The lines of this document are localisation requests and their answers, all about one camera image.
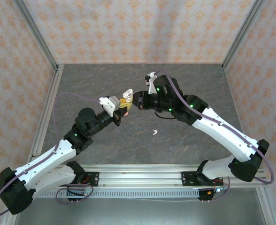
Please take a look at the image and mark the grey metal lower panel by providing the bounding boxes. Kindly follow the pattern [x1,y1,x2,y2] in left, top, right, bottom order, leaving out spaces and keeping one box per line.
[13,198,267,225]

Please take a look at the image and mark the thin black right gripper cable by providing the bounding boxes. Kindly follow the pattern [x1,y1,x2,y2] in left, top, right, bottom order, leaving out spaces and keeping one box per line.
[154,110,174,120]

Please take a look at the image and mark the aluminium table edge rail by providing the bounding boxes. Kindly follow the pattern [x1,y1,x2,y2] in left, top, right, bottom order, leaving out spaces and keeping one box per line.
[222,63,276,225]
[0,64,65,225]

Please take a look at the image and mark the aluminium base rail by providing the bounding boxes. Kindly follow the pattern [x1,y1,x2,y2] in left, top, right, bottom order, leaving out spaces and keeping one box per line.
[34,164,269,188]

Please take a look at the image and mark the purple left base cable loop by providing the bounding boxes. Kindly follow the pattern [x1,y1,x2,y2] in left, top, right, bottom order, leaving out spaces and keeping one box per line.
[55,181,95,205]

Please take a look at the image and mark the slotted grey cable duct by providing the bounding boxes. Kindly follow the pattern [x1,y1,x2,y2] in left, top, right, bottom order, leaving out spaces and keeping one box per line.
[33,189,201,199]

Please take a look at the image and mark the aluminium upright frame post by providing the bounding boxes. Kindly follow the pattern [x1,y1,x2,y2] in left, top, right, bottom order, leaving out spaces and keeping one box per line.
[222,0,267,71]
[12,0,59,71]

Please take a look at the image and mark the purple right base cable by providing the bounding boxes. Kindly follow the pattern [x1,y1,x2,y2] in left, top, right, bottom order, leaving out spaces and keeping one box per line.
[200,175,232,203]

